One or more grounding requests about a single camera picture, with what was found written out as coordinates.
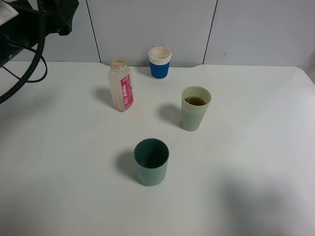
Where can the clear bottle with pink label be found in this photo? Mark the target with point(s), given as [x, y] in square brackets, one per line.
[120, 84]

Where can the blue and white paper cup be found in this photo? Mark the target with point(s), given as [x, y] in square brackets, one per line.
[159, 58]

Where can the pale green tall cup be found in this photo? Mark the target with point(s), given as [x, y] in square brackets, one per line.
[195, 101]

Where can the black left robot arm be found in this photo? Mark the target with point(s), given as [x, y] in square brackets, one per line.
[24, 28]

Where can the dark green short cup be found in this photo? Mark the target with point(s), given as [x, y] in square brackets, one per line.
[151, 156]

